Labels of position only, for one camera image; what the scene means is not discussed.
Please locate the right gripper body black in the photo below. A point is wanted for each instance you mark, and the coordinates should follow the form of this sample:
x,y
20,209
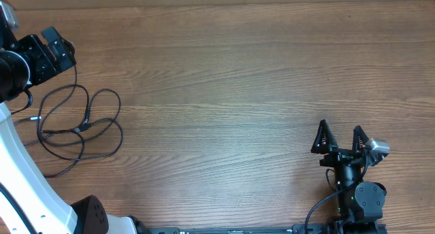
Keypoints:
x,y
336,159

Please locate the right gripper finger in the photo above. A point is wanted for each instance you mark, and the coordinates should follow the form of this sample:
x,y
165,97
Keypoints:
x,y
325,141
359,140

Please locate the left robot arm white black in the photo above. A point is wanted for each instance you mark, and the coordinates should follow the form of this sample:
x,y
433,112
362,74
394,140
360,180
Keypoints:
x,y
28,202

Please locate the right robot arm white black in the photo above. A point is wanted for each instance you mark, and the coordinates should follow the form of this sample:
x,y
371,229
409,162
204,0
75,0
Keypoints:
x,y
360,203

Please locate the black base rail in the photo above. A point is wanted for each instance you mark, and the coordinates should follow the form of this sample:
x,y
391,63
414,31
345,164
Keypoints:
x,y
294,229

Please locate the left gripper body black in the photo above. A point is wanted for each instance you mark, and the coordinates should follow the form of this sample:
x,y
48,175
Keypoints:
x,y
41,66

